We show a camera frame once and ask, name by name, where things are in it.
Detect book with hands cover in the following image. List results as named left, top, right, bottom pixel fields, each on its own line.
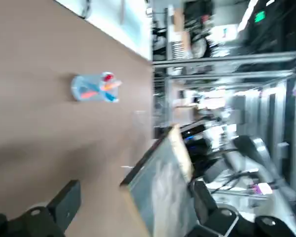
left=120, top=123, right=195, bottom=237

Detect blue marker pen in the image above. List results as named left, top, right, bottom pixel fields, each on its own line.
left=81, top=84, right=119, bottom=103

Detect orange marker pen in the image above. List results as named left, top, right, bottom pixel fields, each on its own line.
left=80, top=81, right=123, bottom=100

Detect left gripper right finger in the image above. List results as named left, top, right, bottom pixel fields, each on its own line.
left=187, top=181, right=296, bottom=237

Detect clear plastic pen cup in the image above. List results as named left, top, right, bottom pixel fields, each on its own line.
left=71, top=72, right=124, bottom=103

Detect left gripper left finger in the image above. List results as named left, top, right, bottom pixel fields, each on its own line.
left=0, top=180, right=81, bottom=237

